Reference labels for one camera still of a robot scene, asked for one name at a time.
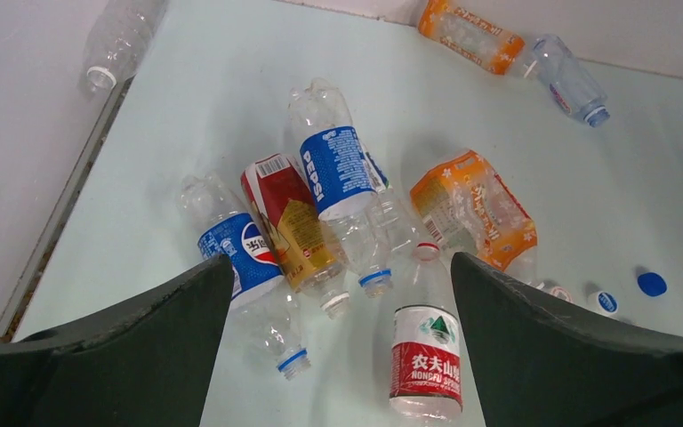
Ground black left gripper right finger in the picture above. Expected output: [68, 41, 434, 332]
[450, 253, 683, 426]

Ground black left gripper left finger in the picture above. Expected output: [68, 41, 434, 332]
[0, 255, 234, 426]

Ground Nongfu Spring red label bottle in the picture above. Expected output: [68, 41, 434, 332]
[390, 242, 463, 422]

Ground blue bottle cap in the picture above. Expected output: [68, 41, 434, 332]
[637, 271, 668, 297]

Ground Pepsi bottle blue label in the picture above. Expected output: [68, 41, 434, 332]
[288, 77, 392, 298]

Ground white cap near orange bottle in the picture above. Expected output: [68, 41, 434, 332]
[538, 282, 574, 303]

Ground Pepsi bottle lower left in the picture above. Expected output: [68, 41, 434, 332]
[180, 173, 311, 381]

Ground large orange label bottle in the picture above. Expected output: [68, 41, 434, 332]
[409, 150, 542, 286]

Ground red yellow label tea bottle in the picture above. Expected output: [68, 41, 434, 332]
[240, 153, 350, 319]

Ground clear bluish water bottle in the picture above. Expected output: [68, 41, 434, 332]
[532, 34, 610, 128]

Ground slim orange label bottle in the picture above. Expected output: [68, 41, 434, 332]
[418, 0, 540, 79]

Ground white cap blue logo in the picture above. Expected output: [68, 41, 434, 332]
[587, 291, 619, 317]

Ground clear bottle by wall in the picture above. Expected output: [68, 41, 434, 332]
[84, 0, 169, 92]

